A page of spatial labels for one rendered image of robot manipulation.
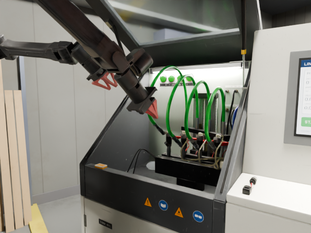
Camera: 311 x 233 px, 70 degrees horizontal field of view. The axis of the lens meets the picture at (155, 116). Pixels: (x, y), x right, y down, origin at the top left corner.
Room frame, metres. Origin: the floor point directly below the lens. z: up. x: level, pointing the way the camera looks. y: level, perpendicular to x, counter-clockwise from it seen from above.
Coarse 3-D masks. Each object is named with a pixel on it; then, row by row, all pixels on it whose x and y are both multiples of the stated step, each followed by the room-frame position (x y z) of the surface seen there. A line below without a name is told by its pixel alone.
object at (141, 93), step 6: (138, 84) 0.67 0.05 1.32; (132, 90) 0.66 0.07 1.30; (138, 90) 0.67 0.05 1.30; (144, 90) 0.69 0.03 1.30; (150, 90) 0.71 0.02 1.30; (156, 90) 0.72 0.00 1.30; (132, 96) 0.68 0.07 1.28; (138, 96) 0.68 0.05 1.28; (144, 96) 0.68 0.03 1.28; (150, 96) 0.70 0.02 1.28; (132, 102) 0.72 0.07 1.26; (138, 102) 0.69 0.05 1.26; (144, 102) 0.68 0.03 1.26; (126, 108) 0.71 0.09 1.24; (132, 108) 0.69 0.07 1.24; (138, 108) 0.67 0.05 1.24
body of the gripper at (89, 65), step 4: (88, 60) 0.85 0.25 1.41; (92, 60) 0.86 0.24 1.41; (84, 64) 0.86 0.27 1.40; (88, 64) 0.86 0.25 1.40; (92, 64) 0.86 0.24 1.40; (96, 64) 0.87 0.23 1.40; (88, 68) 0.86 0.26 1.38; (92, 68) 0.86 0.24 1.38; (96, 68) 0.87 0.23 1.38; (100, 68) 0.85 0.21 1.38; (88, 72) 0.88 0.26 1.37; (92, 72) 0.87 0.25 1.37; (96, 72) 0.86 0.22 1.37; (100, 72) 0.85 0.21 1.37; (88, 76) 0.91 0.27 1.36; (92, 76) 0.88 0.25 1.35; (88, 80) 0.91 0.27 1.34
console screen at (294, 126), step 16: (304, 64) 0.82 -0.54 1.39; (288, 80) 0.84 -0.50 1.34; (304, 80) 0.81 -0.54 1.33; (288, 96) 0.82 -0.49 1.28; (304, 96) 0.80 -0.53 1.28; (288, 112) 0.81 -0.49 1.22; (304, 112) 0.78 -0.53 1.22; (288, 128) 0.79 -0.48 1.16; (304, 128) 0.77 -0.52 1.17; (304, 144) 0.76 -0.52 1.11
